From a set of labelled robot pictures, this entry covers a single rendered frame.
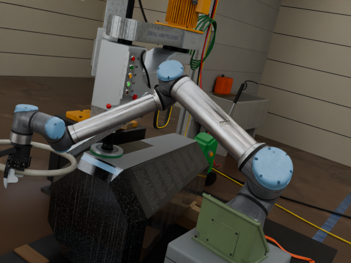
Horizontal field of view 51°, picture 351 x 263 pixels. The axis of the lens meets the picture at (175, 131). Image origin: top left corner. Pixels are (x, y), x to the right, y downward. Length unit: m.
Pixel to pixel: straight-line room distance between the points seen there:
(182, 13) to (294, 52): 4.81
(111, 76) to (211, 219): 1.15
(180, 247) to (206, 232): 0.12
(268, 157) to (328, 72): 5.88
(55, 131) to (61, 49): 8.00
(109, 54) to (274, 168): 1.30
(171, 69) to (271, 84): 5.97
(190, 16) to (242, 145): 1.56
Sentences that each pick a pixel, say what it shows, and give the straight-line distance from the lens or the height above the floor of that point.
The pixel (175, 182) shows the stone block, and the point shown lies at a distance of 2.64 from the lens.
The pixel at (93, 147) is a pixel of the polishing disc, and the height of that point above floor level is 0.83.
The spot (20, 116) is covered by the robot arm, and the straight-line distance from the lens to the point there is 1.69.
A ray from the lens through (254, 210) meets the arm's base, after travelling 1.53.
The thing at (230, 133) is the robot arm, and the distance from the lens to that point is 1.48.
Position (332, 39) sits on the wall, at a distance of 7.27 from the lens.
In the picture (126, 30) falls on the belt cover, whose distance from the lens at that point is 2.25.
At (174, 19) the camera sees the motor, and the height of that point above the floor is 1.74.
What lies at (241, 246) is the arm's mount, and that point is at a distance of 1.50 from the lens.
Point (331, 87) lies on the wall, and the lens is 7.22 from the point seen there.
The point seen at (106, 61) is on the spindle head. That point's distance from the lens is 2.33.
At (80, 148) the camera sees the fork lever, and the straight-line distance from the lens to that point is 2.20.
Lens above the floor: 1.67
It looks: 15 degrees down
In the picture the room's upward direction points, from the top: 12 degrees clockwise
